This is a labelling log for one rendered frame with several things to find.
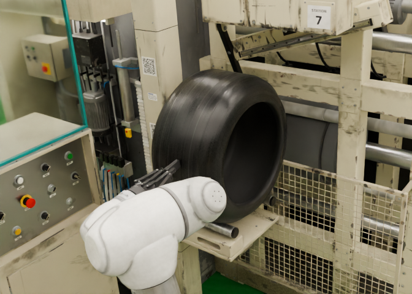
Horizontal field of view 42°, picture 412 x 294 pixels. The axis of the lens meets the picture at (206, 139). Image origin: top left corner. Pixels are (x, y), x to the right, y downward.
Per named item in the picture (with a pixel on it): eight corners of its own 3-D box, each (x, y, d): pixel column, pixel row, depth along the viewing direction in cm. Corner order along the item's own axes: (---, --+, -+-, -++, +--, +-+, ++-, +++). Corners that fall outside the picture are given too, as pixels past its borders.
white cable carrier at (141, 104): (147, 180, 245) (134, 81, 226) (154, 175, 249) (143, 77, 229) (154, 182, 243) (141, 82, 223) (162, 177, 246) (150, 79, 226)
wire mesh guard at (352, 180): (230, 260, 292) (223, 145, 262) (232, 259, 293) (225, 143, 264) (393, 329, 239) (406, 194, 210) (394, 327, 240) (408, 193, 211)
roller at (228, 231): (168, 202, 230) (175, 203, 234) (165, 212, 230) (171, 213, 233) (235, 227, 209) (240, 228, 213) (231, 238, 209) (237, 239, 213)
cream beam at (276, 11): (201, 23, 223) (198, -14, 217) (236, 11, 241) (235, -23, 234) (336, 37, 187) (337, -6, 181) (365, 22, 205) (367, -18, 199)
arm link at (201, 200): (186, 172, 134) (140, 192, 126) (225, 159, 119) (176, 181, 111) (205, 220, 134) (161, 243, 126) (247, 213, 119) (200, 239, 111)
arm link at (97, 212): (104, 199, 178) (126, 231, 179) (68, 227, 168) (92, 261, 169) (119, 193, 169) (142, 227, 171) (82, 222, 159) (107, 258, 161)
